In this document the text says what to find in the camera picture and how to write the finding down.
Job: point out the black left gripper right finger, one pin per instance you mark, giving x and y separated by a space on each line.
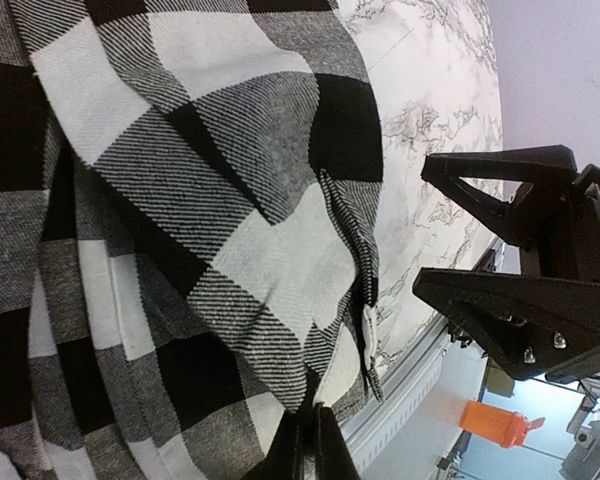
333 460

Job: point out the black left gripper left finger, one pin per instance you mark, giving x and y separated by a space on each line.
285 459

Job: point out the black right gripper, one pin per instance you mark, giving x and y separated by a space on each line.
546 320

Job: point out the black white plaid shirt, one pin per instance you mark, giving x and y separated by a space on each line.
188 195

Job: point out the orange bottle in background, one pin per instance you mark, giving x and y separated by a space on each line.
502 427

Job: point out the aluminium front frame rail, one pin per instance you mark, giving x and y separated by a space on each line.
417 425

